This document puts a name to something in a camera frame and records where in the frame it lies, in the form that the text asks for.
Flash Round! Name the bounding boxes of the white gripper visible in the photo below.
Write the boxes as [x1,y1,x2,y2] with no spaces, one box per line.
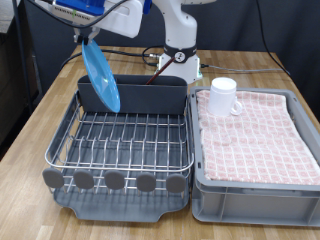
[34,0,146,46]

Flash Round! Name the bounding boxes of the blue plate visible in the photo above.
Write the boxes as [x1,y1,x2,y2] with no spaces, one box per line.
[81,39,122,114]

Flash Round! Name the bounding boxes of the gray dish drying rack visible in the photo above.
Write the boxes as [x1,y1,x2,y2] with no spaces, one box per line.
[53,89,193,224]

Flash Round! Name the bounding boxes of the black backdrop curtain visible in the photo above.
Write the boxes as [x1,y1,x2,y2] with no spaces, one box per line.
[19,0,320,121]

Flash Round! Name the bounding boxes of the black metal pole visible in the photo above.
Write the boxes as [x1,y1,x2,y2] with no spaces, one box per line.
[11,0,34,114]

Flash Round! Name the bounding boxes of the dark gray cutlery holder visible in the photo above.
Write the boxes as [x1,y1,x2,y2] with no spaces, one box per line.
[77,73,188,116]

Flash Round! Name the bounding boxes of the white plastic mug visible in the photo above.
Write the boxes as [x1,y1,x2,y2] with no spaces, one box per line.
[207,77,244,118]

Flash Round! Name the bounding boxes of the pink checked cloth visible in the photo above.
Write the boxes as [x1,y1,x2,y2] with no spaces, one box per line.
[195,89,320,186]

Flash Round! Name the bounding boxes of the gray plastic crate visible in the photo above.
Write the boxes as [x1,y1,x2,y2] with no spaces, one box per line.
[188,85,320,228]

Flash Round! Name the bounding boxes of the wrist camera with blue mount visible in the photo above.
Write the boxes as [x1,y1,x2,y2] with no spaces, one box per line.
[49,0,107,27]

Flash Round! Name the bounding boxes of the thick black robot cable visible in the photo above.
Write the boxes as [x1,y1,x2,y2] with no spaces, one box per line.
[59,44,165,71]

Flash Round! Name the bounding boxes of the metal wire dish rack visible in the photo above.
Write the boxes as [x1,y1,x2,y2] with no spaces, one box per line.
[44,89,195,196]

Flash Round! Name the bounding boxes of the thin black hanging cable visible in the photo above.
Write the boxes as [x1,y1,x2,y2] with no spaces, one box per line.
[254,0,292,76]

